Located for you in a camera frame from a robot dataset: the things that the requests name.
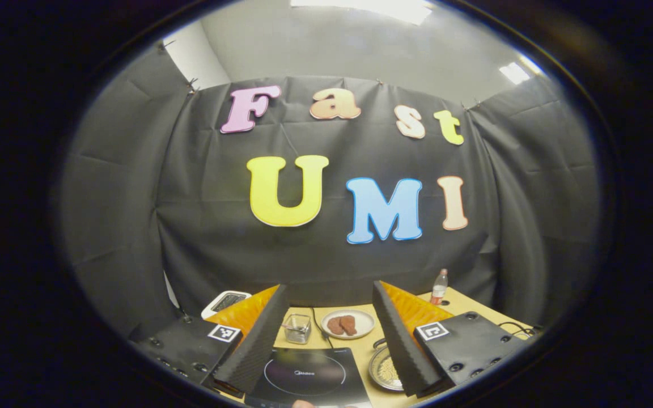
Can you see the small ceiling light panel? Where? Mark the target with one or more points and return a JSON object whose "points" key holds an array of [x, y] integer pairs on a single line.
{"points": [[514, 72]]}

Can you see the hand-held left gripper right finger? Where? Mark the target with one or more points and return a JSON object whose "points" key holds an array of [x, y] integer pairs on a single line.
{"points": [[403, 351]]}

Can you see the white oval plate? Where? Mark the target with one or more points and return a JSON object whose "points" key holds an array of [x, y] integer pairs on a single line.
{"points": [[365, 323]]}

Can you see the brown meat patty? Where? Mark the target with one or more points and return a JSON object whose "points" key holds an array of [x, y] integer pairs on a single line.
{"points": [[335, 326], [349, 324]]}

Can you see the black induction cooktop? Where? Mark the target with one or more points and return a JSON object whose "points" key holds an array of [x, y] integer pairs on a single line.
{"points": [[281, 391]]}

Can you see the heap of soybeans in pot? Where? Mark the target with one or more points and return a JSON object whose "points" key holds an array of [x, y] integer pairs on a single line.
{"points": [[390, 372]]}

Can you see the large ceiling light panel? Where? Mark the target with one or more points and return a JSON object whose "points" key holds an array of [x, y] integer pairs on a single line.
{"points": [[372, 7]]}

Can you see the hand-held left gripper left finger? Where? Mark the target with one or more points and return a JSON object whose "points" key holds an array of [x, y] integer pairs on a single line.
{"points": [[258, 345]]}

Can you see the plastic water bottle red label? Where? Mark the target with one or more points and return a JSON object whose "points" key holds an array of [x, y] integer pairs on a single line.
{"points": [[439, 288]]}

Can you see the white toaster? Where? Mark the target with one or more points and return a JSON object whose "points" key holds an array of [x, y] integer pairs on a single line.
{"points": [[208, 311]]}

